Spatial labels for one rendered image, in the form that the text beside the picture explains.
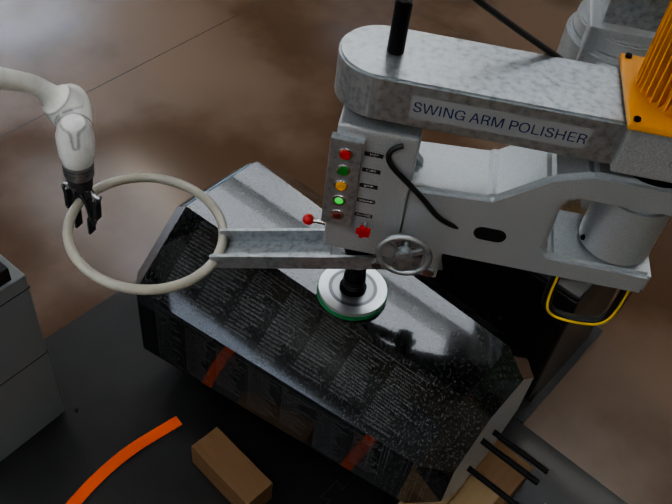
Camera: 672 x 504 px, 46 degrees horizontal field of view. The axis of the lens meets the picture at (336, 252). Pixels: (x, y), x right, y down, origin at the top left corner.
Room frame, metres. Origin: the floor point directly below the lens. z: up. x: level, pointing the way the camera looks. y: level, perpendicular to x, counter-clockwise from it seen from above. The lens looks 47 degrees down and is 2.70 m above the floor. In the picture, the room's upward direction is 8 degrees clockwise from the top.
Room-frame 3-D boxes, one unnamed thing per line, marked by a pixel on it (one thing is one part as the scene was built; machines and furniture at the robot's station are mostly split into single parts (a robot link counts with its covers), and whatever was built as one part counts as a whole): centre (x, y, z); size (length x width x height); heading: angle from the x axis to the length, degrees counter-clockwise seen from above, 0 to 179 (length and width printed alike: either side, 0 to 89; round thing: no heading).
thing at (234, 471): (1.31, 0.25, 0.07); 0.30 x 0.12 x 0.12; 52
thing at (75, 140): (1.70, 0.79, 1.18); 0.13 x 0.11 x 0.16; 21
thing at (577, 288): (2.18, -0.76, 0.37); 0.66 x 0.66 x 0.74; 54
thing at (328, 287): (1.58, -0.07, 0.84); 0.21 x 0.21 x 0.01
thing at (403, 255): (1.45, -0.18, 1.20); 0.15 x 0.10 x 0.15; 86
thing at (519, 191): (1.54, -0.46, 1.30); 0.74 x 0.23 x 0.49; 86
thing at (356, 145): (1.47, 0.01, 1.37); 0.08 x 0.03 x 0.28; 86
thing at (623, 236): (1.54, -0.72, 1.34); 0.19 x 0.19 x 0.20
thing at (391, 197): (1.58, -0.15, 1.32); 0.36 x 0.22 x 0.45; 86
